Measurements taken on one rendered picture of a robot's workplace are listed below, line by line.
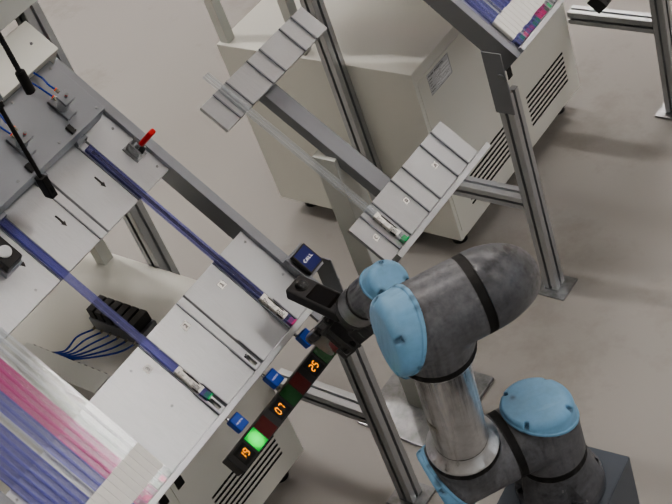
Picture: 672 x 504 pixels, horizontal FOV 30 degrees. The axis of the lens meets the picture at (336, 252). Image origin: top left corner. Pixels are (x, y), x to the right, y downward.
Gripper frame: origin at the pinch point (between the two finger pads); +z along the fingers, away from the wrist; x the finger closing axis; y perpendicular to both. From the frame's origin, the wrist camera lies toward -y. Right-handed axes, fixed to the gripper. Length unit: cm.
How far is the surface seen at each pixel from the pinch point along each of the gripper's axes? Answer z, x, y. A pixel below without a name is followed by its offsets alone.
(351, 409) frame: 35.2, 10.0, 19.4
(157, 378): 1.5, -25.5, -16.2
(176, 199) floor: 149, 78, -51
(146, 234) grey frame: 37, 11, -39
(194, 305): 1.4, -10.2, -19.9
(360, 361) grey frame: 19.5, 12.3, 12.8
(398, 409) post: 65, 32, 33
